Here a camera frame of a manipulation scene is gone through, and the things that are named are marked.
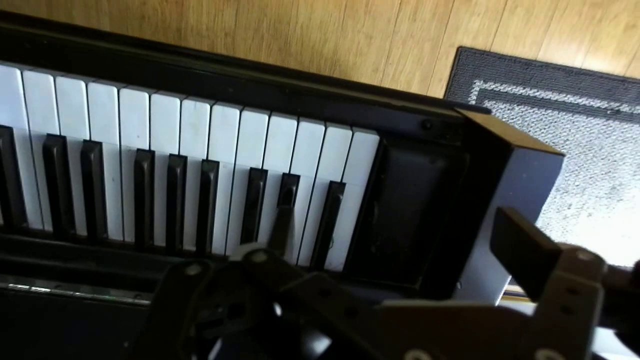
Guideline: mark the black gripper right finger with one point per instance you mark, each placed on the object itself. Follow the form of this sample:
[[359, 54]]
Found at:
[[561, 281]]

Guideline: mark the black piano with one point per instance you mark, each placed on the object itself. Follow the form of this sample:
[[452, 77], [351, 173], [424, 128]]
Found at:
[[221, 152]]

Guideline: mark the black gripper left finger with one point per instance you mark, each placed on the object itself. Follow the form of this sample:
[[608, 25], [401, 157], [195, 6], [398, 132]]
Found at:
[[253, 313]]

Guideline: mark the grey patterned rug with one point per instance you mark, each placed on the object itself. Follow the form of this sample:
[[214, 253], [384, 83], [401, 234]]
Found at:
[[573, 147]]

